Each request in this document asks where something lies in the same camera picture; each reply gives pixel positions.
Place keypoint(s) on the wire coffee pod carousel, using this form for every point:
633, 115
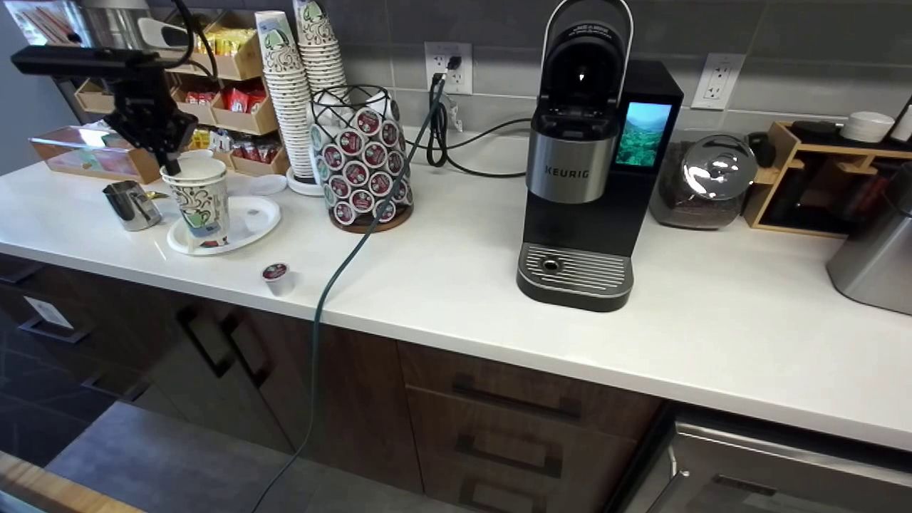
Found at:
361, 156

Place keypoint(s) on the wooden tray organizer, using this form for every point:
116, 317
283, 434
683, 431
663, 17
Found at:
823, 181

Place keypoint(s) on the patterned paper cup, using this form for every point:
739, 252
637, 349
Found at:
200, 188

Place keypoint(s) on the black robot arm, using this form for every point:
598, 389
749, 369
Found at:
99, 64

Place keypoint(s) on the wooden tiered condiment organizer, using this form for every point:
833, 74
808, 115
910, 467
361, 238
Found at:
223, 88

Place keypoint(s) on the round silver appliance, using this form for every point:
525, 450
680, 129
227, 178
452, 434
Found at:
703, 182

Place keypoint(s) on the white oval plate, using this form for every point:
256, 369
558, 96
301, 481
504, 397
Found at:
248, 220

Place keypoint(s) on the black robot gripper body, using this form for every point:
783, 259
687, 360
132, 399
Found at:
150, 118

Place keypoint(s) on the stainless steel container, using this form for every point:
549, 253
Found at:
875, 265

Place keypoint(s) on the wall power outlet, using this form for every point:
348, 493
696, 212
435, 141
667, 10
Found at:
455, 64

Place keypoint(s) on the black drawer handle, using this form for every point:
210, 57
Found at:
468, 389

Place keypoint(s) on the stainless steel milk pitcher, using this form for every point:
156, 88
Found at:
132, 205

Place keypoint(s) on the white round lid object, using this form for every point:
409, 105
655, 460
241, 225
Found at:
867, 126

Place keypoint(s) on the tall stack of paper cups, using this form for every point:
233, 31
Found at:
293, 96

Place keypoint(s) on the black Keurig coffee maker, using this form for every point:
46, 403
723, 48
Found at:
598, 141

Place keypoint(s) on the wooden Stash tea box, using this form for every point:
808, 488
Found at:
96, 152

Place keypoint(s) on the black cabinet handle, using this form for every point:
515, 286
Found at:
248, 349
206, 336

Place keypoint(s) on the single coffee pod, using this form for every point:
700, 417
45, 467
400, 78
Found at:
277, 276

